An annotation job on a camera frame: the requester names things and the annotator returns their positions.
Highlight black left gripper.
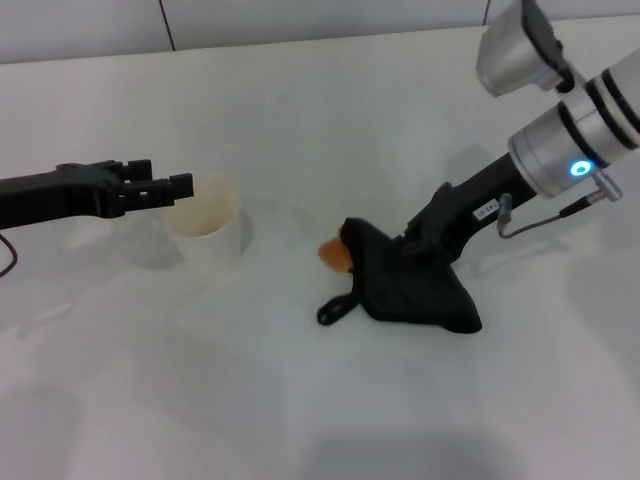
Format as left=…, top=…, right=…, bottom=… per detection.
left=0, top=158, right=196, bottom=232

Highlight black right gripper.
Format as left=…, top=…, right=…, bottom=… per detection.
left=401, top=153, right=532, bottom=263

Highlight dark blue rag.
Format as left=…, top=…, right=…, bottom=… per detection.
left=315, top=216, right=484, bottom=336

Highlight white paper cup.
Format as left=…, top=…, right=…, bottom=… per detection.
left=158, top=173, right=245, bottom=270

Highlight brown water stain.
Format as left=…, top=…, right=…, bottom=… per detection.
left=317, top=224, right=355, bottom=274

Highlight left arm dark cable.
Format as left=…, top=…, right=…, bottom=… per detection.
left=0, top=234, right=20, bottom=279

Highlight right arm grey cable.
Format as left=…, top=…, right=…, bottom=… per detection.
left=494, top=171, right=624, bottom=240

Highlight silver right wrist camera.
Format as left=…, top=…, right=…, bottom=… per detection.
left=474, top=0, right=577, bottom=99

